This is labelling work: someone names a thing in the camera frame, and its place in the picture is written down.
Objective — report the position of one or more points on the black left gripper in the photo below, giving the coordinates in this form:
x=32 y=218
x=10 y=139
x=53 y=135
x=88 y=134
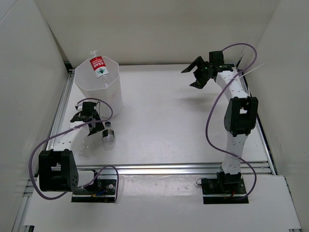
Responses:
x=99 y=127

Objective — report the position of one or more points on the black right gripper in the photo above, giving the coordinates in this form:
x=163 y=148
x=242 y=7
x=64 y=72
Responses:
x=200 y=82

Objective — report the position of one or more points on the small black label bottle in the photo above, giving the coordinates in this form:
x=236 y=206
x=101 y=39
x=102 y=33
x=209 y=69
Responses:
x=108 y=136

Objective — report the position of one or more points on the clear white cap bottle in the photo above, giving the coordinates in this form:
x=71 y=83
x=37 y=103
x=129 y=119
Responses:
x=85 y=150

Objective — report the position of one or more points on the red label plastic bottle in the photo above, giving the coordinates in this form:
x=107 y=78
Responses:
x=97 y=65

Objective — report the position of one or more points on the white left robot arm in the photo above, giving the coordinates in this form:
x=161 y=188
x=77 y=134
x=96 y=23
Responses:
x=57 y=167

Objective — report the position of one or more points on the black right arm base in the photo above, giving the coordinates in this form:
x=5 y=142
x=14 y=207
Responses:
x=224 y=189

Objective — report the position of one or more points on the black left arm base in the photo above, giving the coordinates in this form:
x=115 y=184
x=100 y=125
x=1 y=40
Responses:
x=102 y=189

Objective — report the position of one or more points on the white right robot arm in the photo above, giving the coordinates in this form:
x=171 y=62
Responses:
x=240 y=116

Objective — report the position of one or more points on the white translucent plastic bin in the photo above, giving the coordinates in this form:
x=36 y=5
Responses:
x=103 y=84

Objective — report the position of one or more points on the aluminium right rail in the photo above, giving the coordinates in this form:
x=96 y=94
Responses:
x=260 y=129

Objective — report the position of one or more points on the aluminium front rail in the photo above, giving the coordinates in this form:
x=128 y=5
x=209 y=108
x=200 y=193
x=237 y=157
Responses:
x=86 y=174

